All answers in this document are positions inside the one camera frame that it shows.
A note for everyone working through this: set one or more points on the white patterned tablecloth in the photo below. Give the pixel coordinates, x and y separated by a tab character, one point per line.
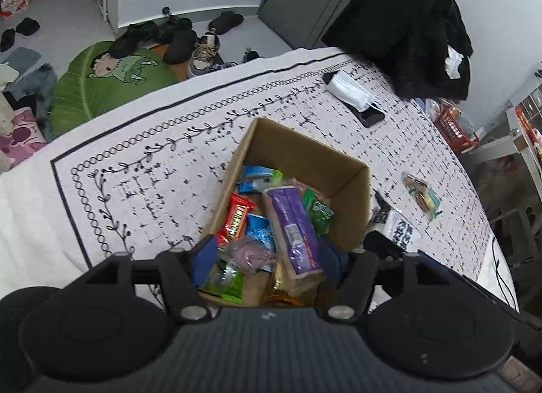
169	190

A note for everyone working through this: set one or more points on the orange plastic basket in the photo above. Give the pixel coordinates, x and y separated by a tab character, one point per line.
455	130

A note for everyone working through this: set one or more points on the clear packet purple pastry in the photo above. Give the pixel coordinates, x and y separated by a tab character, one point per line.
250	253

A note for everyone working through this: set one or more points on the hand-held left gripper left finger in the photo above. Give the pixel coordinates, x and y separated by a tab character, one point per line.
205	257

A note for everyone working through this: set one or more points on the grey floor mat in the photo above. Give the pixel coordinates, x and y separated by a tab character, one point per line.
21	61

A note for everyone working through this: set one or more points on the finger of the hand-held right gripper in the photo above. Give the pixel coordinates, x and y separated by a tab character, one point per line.
383	243
381	209

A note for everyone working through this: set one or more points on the pink patterned cushion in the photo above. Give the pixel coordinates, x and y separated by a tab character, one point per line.
21	135

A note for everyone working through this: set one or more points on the grey laced sneaker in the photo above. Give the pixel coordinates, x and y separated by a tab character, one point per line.
203	54

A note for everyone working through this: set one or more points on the black wall plug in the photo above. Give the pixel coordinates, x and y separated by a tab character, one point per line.
166	10

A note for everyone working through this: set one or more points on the black slipper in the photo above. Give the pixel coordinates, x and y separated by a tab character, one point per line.
180	48
226	21
133	39
27	26
175	28
7	39

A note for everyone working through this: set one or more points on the green leaf cartoon mat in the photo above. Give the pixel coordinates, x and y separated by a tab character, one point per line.
84	97

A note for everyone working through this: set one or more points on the teal snack packet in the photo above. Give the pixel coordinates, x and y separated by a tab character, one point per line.
432	202

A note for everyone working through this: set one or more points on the black jacket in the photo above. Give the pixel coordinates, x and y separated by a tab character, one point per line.
402	16

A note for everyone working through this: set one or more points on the orange clear snack packet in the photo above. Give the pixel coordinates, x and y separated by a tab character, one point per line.
281	291

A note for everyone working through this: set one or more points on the white rice cake packet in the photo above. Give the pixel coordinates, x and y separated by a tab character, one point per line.
400	228

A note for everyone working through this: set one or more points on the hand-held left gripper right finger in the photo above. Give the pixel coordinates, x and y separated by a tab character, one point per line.
334	259

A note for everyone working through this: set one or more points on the black smartphone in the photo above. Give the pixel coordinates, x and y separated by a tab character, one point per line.
372	116

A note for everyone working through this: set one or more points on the white tissue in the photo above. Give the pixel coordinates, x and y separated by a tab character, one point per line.
454	63

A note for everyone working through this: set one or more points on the white face mask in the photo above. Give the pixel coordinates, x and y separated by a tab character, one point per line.
349	90

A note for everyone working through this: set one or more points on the green snack packet watermelon print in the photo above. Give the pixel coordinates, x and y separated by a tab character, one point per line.
317	211

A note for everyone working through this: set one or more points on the white shelf unit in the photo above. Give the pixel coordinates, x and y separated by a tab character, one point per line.
523	152

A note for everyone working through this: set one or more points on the blue fuzzy rug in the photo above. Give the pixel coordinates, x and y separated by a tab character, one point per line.
38	84

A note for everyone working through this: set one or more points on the clear packet brown cookie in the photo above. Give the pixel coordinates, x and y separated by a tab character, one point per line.
414	183

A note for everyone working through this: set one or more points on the red white snack bag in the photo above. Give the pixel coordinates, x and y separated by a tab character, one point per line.
15	3

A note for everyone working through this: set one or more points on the red yellow snack bar packet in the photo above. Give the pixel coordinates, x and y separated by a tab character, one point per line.
237	217

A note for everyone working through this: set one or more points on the brown cardboard box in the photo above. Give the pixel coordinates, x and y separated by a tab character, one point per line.
305	152

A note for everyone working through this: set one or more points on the long purple bread packet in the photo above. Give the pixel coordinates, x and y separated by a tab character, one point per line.
292	223

